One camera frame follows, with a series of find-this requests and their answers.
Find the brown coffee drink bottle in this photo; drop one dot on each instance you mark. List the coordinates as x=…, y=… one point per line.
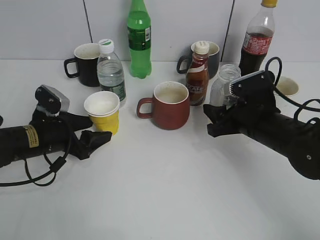
x=197, y=77

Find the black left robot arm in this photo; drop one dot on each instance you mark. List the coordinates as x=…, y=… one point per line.
x=15, y=142

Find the dark grey ceramic mug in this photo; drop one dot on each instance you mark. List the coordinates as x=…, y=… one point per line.
x=212, y=63

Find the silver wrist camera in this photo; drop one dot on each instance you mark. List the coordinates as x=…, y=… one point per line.
x=251, y=83
x=50, y=101

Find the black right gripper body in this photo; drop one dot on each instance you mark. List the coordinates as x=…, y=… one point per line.
x=257, y=115

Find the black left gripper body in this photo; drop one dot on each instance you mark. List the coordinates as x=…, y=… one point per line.
x=54, y=134

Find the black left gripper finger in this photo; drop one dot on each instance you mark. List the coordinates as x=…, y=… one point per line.
x=88, y=142
x=78, y=122

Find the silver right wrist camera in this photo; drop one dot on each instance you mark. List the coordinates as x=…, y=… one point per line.
x=251, y=83

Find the green soda bottle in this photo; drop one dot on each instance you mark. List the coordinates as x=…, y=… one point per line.
x=139, y=33

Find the black ceramic mug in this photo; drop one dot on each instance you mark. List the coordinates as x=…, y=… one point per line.
x=85, y=57

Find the white ceramic mug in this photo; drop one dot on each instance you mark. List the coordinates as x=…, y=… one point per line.
x=287, y=86

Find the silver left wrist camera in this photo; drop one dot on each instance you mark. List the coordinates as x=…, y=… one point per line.
x=50, y=101

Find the cola bottle yellow cap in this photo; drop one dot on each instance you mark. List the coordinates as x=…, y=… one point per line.
x=258, y=37

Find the red ceramic mug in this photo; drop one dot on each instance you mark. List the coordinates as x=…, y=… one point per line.
x=169, y=106

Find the yellow paper cup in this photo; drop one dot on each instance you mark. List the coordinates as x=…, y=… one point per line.
x=103, y=110

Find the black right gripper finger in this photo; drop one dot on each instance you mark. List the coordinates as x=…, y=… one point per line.
x=222, y=128
x=220, y=114

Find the clear water bottle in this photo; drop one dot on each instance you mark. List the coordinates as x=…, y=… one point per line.
x=110, y=71

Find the clear milk bottle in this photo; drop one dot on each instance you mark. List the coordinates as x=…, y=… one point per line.
x=219, y=93

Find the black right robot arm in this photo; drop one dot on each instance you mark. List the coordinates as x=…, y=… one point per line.
x=299, y=142

